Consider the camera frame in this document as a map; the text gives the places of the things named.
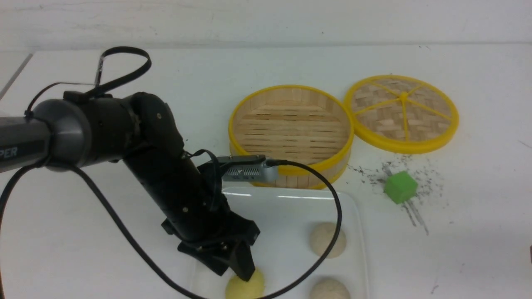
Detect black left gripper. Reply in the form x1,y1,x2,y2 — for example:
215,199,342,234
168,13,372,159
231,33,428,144
124,147,260,282

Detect yellow-green steamed bun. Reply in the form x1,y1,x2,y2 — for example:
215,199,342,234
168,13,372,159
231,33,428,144
225,267,266,299

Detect white steamed bun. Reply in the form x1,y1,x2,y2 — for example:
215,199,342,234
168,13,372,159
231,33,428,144
309,278,351,299
309,223,347,259

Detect white steamed bun front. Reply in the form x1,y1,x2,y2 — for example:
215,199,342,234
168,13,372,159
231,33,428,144
309,278,351,299

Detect white rectangular plate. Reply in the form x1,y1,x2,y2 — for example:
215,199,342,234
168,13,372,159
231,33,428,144
189,186,370,299

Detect bamboo steamer basket yellow rim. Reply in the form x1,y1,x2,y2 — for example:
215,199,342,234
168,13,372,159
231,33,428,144
228,85,354,182

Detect green foam cube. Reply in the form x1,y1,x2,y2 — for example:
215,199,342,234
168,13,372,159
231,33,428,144
384,172,419,205

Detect bamboo steamer lid yellow rim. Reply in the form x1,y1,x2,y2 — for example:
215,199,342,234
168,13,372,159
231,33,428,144
344,74,459,154

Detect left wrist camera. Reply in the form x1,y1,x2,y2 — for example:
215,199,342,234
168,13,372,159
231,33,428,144
198,154,279,182

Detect black left camera cable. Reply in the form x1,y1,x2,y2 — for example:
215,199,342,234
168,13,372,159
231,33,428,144
0,46,343,299

